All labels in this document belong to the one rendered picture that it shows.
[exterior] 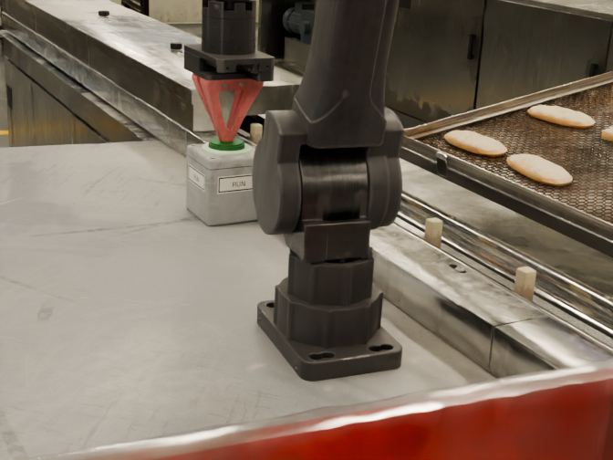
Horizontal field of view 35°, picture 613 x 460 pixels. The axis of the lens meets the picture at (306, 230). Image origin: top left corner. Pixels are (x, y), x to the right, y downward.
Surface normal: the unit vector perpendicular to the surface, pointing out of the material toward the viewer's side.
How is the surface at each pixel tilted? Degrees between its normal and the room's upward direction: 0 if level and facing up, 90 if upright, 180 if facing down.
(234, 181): 90
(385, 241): 0
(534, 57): 90
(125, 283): 0
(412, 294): 90
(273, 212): 90
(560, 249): 0
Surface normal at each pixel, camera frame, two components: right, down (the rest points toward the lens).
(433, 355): 0.05, -0.94
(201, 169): -0.88, 0.11
